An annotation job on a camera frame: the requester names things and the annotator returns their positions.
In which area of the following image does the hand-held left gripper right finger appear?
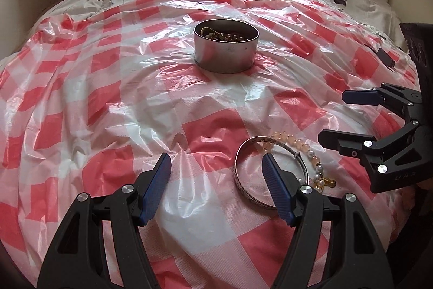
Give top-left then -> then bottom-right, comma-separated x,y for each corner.
261,153 -> 395,289

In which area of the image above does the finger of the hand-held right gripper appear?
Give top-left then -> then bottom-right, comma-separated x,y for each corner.
318,119 -> 424,194
342,82 -> 422,114

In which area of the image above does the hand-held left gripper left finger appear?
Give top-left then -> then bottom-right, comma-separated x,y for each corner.
37,153 -> 172,289

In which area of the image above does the silver engraved bangle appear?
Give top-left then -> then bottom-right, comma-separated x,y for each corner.
235,137 -> 310,210

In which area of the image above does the pink and pearl bead bracelet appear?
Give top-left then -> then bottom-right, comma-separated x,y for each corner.
262,131 -> 337,195

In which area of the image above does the round metal tin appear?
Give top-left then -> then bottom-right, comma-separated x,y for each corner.
193,19 -> 260,74

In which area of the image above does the small black device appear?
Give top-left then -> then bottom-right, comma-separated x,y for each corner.
376,48 -> 396,70

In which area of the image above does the white pillow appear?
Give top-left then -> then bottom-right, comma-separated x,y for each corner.
345,0 -> 400,27

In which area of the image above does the red checkered plastic sheet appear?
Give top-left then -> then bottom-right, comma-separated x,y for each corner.
0,0 -> 420,289

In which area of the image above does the brown bead bracelet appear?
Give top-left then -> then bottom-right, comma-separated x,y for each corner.
207,29 -> 253,43

